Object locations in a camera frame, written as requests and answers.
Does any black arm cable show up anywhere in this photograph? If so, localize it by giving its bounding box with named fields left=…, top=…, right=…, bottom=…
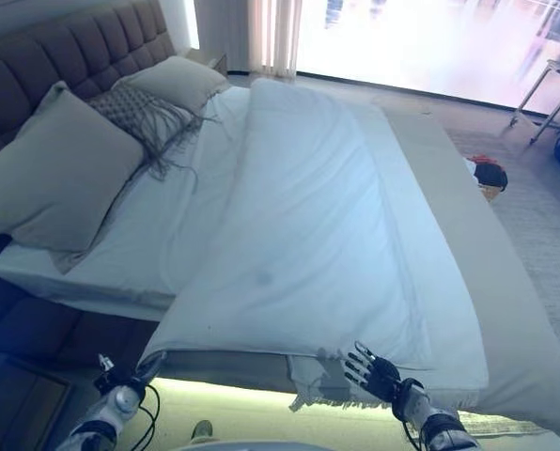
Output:
left=401, top=417, right=425, bottom=451
left=133, top=375, right=162, bottom=447

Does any sheer pale curtain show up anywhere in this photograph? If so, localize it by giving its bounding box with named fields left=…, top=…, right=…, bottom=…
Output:
left=244, top=0, right=303, bottom=76

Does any beige nightstand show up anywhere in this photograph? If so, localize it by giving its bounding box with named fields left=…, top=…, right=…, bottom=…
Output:
left=207, top=51, right=229, bottom=76

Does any white bed sheet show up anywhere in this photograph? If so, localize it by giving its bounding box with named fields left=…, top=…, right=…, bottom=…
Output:
left=0, top=86, right=257, bottom=323

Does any large beige pillow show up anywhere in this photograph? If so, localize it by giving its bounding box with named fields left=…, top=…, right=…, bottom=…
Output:
left=0, top=80, right=146, bottom=276

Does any beige padded bed cover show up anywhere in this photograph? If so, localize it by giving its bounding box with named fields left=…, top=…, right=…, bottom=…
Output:
left=373, top=96, right=560, bottom=427

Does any lit wall light strip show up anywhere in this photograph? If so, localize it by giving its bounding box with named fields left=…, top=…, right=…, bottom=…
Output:
left=185, top=0, right=201, bottom=51

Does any small beige pillow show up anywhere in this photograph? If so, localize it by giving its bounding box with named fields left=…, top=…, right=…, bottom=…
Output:
left=110, top=55, right=229, bottom=114

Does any large bright window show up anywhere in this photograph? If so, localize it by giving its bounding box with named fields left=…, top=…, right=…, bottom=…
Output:
left=293, top=0, right=560, bottom=114

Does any grey tufted headboard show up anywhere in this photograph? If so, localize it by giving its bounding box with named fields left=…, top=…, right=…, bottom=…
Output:
left=0, top=0, right=178, bottom=168

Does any brown cardboard box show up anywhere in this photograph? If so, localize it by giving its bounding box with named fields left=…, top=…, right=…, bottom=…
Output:
left=0, top=361, right=74, bottom=451

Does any white metal trolley table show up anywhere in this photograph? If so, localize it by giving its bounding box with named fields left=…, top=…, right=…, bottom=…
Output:
left=509, top=58, right=560, bottom=147

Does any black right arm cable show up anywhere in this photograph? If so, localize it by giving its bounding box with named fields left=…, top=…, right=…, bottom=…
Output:
left=401, top=417, right=425, bottom=451

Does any white duvet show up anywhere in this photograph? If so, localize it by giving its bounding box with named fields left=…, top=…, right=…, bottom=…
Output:
left=138, top=77, right=490, bottom=391

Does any patterned fringed grey cushion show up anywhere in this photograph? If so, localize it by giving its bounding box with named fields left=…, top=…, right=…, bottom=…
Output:
left=86, top=86, right=225, bottom=194

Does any grey floor rug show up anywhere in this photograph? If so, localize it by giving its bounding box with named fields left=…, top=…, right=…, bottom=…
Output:
left=443, top=110, right=560, bottom=377

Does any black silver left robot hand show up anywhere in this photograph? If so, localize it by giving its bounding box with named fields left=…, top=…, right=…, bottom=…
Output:
left=94, top=354, right=162, bottom=394

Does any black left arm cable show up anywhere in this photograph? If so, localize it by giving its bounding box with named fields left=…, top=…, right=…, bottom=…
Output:
left=133, top=375, right=162, bottom=447

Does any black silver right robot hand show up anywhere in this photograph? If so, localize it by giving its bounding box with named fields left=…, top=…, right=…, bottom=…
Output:
left=340, top=341, right=403, bottom=403

